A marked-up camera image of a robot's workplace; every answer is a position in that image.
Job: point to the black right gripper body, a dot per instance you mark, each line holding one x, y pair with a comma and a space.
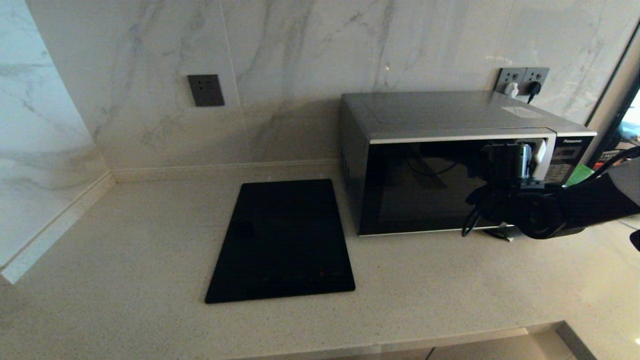
505, 205

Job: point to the dark single wall socket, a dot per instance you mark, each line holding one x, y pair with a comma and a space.
205, 90

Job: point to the white sticker label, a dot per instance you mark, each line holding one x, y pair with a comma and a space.
522, 112

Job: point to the green cutting board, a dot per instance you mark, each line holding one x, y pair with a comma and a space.
580, 175

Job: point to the black glass induction cooktop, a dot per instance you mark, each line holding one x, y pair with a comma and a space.
280, 245

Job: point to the dark glass microwave door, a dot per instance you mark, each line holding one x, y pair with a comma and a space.
425, 190

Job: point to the white power plug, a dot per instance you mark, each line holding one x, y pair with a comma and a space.
512, 90

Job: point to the black metal frame post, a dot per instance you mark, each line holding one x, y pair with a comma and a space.
612, 80

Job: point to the silver microwave oven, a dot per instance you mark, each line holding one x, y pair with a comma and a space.
440, 112

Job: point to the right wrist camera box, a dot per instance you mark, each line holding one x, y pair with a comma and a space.
510, 160

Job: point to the black rubber pad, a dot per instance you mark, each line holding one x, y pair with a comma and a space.
502, 234

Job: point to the black power plug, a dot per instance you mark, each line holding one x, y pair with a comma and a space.
534, 89

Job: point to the grey double wall socket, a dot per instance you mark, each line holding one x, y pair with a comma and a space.
522, 76

